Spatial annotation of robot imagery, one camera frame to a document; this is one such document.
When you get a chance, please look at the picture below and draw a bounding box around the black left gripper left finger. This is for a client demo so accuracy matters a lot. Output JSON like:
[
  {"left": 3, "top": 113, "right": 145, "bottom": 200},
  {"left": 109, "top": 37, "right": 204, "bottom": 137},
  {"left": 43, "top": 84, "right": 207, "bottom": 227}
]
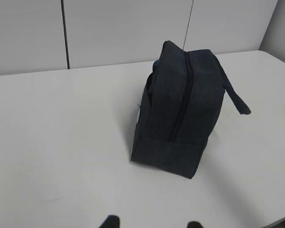
[{"left": 99, "top": 215, "right": 120, "bottom": 228}]

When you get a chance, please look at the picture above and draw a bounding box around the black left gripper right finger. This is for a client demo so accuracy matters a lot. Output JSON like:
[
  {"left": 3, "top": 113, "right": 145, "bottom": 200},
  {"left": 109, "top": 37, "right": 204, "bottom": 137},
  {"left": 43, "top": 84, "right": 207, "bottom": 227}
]
[{"left": 188, "top": 221, "right": 204, "bottom": 228}]

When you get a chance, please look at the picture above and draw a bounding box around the dark blue lunch bag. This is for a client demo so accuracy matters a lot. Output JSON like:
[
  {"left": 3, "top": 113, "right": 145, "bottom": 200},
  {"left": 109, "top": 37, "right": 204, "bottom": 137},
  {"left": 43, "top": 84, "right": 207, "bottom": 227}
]
[{"left": 131, "top": 40, "right": 251, "bottom": 179}]

